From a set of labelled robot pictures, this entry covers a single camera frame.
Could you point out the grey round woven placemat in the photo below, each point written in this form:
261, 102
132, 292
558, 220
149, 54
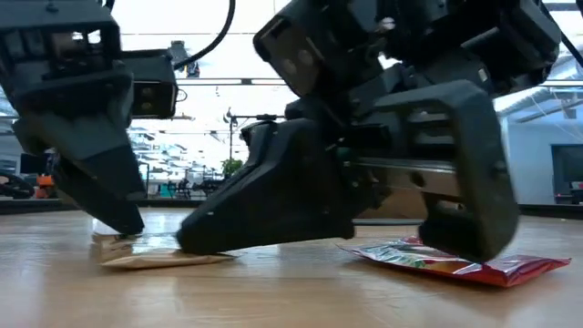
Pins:
387, 222

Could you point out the long ceiling light bar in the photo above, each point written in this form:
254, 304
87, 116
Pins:
182, 132

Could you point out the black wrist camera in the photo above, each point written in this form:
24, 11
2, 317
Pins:
309, 41
150, 82

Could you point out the silver ceiling air duct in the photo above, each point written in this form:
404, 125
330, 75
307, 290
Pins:
524, 102

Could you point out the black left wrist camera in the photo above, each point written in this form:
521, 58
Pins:
150, 82

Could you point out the strawberry tea sachet red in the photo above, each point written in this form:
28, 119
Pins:
528, 271
401, 255

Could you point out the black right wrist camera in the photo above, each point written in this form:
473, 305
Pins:
309, 41

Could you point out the orange background object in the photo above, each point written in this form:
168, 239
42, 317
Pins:
44, 187

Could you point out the dark glass doorway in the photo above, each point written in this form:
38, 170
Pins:
567, 168

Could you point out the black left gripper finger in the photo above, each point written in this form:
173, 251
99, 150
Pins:
109, 209
82, 136

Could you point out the background green plant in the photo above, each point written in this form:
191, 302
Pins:
232, 167

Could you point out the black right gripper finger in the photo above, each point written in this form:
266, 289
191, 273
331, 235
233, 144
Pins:
282, 205

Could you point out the black background monitor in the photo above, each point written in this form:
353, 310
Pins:
32, 165

